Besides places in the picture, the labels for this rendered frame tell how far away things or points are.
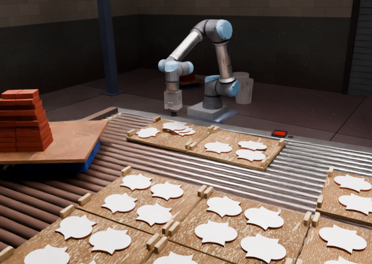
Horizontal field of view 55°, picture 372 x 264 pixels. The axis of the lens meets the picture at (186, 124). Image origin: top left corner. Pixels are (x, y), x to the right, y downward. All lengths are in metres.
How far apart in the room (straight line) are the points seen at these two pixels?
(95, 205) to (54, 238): 0.22
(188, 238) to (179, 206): 0.20
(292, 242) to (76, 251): 0.71
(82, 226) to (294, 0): 5.87
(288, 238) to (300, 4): 5.67
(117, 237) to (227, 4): 6.33
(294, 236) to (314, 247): 0.07
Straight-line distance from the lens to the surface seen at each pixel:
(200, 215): 1.36
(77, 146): 1.77
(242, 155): 1.80
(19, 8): 6.85
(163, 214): 1.36
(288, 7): 6.76
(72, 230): 1.36
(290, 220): 1.38
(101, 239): 1.29
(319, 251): 1.26
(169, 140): 1.99
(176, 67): 2.00
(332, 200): 1.53
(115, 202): 1.46
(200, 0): 7.58
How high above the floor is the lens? 1.72
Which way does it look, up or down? 21 degrees down
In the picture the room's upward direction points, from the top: 2 degrees counter-clockwise
